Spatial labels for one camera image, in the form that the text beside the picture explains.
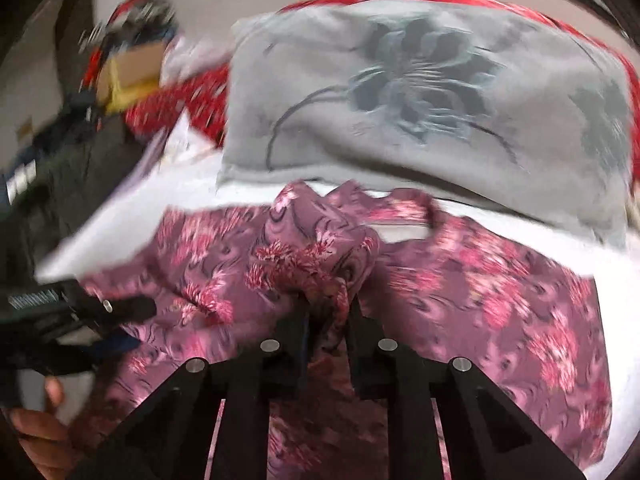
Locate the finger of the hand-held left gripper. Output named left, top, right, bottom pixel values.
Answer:
left=75, top=295, right=159, bottom=333
left=20, top=335, right=143, bottom=377

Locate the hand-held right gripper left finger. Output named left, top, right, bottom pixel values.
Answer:
left=75, top=305, right=312, bottom=480

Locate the white cloth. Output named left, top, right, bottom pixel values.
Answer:
left=162, top=35, right=236, bottom=83

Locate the white quilted mattress cover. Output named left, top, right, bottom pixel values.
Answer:
left=36, top=110, right=640, bottom=480

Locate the cardboard box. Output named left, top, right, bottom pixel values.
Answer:
left=96, top=41, right=167, bottom=106

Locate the pink floral garment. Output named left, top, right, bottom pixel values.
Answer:
left=82, top=180, right=615, bottom=480

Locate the black bag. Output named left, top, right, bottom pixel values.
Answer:
left=0, top=102, right=151, bottom=283

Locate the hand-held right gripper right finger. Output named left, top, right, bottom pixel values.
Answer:
left=346, top=302, right=587, bottom=480

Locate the person's left hand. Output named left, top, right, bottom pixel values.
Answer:
left=9, top=376, right=81, bottom=480

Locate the yellow box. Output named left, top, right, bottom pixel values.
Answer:
left=104, top=79, right=162, bottom=114

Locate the grey floral blanket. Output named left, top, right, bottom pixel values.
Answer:
left=216, top=0, right=635, bottom=252

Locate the dark clutter pile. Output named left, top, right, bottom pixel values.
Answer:
left=80, top=0, right=180, bottom=63

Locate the red floral bedsheet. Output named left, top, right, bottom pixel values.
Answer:
left=124, top=0, right=640, bottom=181

